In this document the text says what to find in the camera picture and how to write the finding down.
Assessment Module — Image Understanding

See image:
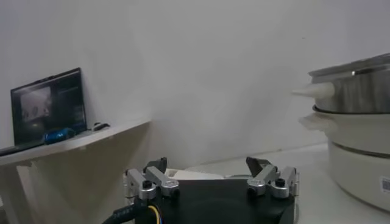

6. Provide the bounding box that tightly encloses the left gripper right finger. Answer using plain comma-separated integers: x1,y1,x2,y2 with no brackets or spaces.
246,156,300,200

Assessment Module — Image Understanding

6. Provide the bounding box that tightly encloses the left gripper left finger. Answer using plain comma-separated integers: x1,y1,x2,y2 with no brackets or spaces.
123,156,181,201

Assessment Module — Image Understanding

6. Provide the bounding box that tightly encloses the stainless steel steamer basket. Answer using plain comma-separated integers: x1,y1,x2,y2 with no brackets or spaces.
291,53,390,114

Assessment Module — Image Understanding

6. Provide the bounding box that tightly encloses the small black device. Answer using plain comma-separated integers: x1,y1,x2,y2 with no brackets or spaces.
91,122,112,132

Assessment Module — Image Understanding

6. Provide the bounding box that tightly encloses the white side table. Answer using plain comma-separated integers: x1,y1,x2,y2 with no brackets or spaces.
0,118,153,224

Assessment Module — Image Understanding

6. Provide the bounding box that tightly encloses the white electric cooking pot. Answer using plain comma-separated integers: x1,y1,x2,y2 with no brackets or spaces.
298,106,390,212

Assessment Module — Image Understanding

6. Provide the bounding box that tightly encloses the blue computer mouse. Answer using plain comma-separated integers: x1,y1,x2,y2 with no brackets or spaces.
42,127,77,145

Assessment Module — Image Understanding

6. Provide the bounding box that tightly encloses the black laptop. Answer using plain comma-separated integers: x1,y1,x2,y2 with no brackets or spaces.
0,67,88,156

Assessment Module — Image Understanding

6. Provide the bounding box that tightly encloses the glass lid white handle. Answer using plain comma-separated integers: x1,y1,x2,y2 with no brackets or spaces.
164,168,254,181

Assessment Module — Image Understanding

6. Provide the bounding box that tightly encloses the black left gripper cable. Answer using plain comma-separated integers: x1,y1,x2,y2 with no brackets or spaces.
102,203,162,224

